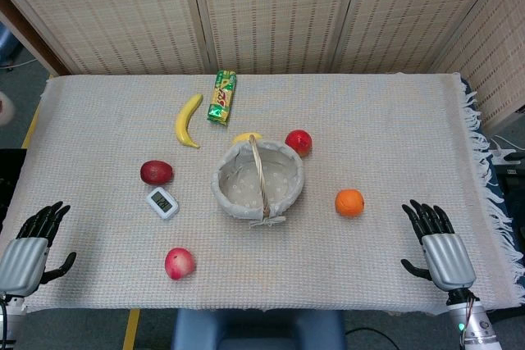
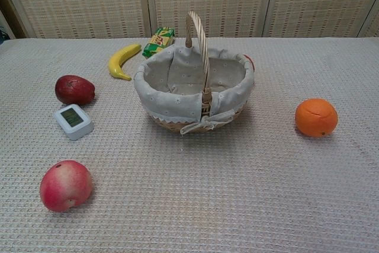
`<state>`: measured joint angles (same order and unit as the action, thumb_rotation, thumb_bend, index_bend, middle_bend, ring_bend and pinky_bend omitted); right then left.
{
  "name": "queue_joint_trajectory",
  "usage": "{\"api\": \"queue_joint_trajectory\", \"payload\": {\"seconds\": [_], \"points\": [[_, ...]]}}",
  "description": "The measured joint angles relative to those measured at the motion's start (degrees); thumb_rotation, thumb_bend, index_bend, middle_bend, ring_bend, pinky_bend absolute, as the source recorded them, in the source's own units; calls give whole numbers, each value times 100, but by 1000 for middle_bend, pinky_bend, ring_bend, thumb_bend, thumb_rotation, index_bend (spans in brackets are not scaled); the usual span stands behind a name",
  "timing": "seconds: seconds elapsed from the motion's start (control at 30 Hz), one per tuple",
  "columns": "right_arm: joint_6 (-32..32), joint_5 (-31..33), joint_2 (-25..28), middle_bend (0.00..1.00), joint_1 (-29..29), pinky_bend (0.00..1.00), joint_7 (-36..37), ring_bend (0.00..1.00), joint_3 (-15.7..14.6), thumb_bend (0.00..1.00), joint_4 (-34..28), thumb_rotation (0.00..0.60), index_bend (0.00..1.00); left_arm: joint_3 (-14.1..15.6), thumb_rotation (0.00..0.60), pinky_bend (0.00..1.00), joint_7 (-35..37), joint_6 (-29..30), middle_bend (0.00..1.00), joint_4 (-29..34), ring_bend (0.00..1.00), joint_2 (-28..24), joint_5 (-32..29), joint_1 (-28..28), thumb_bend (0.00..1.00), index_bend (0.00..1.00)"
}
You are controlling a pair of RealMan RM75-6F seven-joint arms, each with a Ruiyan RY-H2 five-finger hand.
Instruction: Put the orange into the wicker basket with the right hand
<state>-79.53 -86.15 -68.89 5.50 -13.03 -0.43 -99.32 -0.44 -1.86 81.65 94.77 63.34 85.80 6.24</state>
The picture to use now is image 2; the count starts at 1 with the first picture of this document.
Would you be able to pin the orange fruit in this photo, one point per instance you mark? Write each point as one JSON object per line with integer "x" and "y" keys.
{"x": 315, "y": 116}

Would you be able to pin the white woven basket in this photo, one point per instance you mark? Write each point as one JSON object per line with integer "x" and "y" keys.
{"x": 177, "y": 99}

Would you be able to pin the green yellow snack pack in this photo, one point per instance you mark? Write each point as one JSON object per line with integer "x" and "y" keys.
{"x": 160, "y": 41}

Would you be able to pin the bright red round fruit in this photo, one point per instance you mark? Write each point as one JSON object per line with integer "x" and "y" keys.
{"x": 251, "y": 61}

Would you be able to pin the beige woven tablecloth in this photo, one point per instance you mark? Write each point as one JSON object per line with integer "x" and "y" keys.
{"x": 207, "y": 190}

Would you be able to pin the yellow banana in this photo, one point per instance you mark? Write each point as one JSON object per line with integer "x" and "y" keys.
{"x": 117, "y": 63}

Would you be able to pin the white digital timer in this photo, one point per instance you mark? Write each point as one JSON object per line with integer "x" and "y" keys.
{"x": 74, "y": 122}

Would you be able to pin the dark red fruit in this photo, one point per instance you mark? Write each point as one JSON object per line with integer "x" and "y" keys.
{"x": 74, "y": 90}

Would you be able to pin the pink red peach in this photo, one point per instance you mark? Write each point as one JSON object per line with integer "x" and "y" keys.
{"x": 63, "y": 186}

